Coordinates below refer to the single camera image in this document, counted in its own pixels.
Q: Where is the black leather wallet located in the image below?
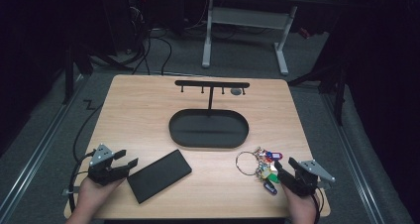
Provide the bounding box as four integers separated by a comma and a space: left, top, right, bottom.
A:
127, 149, 193, 205

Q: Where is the person's right hand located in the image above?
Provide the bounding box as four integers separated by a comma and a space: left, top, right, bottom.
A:
282, 184, 319, 219

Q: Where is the person's left hand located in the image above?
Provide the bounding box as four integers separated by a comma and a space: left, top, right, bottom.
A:
76, 175, 126, 216

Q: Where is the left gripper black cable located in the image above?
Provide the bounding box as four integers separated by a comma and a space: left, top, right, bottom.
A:
67, 150, 100, 214

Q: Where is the key ring with coloured tags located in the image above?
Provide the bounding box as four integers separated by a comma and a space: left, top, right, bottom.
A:
235, 146, 284, 196

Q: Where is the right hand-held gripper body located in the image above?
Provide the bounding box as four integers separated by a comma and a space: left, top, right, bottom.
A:
294, 159, 337, 198

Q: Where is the bundle of black floor cables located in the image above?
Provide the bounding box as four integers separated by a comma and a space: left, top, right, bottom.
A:
116, 0, 173, 76

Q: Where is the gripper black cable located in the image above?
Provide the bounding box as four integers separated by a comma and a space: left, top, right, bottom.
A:
311, 185, 327, 224
67, 150, 100, 214

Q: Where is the black key rack with tray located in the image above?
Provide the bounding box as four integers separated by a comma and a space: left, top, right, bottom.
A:
168, 79, 251, 150

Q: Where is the black floor cable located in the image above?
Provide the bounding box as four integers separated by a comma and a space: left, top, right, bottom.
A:
72, 102, 104, 163

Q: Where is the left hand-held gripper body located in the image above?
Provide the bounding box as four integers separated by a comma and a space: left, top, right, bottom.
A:
87, 144, 116, 187

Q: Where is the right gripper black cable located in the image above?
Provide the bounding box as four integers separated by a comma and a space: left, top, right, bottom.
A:
311, 185, 327, 224

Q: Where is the black metal stand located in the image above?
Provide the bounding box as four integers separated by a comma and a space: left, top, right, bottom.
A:
60, 40, 135, 106
287, 59, 350, 127

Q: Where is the white-framed desk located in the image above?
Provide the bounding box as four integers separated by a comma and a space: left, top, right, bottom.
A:
200, 0, 342, 76

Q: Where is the aluminium floor rail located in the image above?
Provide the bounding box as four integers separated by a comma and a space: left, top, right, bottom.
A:
321, 93, 388, 224
0, 74, 85, 218

